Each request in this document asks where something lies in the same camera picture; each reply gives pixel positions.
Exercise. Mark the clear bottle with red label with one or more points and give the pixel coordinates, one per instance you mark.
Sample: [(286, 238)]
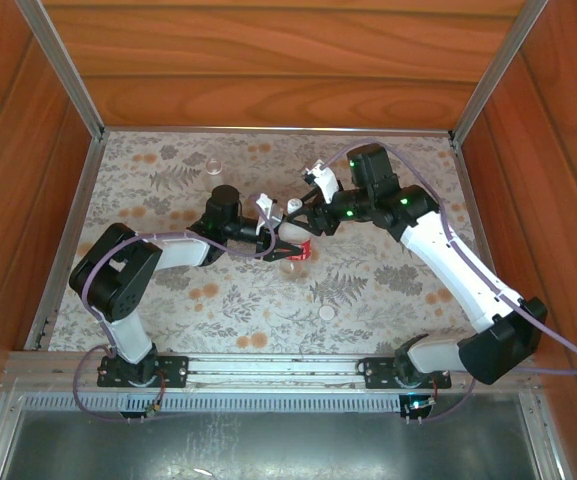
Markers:
[(293, 232)]

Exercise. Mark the small white bottle cap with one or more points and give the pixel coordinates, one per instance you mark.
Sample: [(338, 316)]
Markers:
[(294, 204)]

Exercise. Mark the clear ribbed plastic jar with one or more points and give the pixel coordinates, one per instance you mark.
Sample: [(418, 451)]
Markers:
[(213, 165)]

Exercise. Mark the large white jar cap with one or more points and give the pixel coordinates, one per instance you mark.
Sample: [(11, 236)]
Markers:
[(326, 313)]

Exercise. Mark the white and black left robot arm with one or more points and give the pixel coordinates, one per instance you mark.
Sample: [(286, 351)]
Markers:
[(128, 335)]

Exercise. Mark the floral patterned tablecloth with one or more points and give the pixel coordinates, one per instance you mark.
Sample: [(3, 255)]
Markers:
[(268, 300)]

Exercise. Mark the grey metal sheet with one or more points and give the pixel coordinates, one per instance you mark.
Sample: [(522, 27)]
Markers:
[(278, 445)]

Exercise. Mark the thin aluminium edge rail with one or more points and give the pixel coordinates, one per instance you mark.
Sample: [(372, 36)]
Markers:
[(278, 130)]

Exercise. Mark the aluminium table side rail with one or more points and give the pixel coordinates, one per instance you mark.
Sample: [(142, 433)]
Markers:
[(473, 200), (63, 225)]

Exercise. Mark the wide grooved aluminium rail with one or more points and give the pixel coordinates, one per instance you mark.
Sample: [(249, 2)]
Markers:
[(278, 367)]

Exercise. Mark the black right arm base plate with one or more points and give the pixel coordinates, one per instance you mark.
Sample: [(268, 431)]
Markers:
[(375, 372)]

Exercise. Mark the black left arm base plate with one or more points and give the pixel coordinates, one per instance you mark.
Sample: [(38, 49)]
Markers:
[(173, 372)]

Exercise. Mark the aluminium frame post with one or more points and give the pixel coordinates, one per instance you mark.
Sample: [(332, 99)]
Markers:
[(503, 65), (63, 65)]

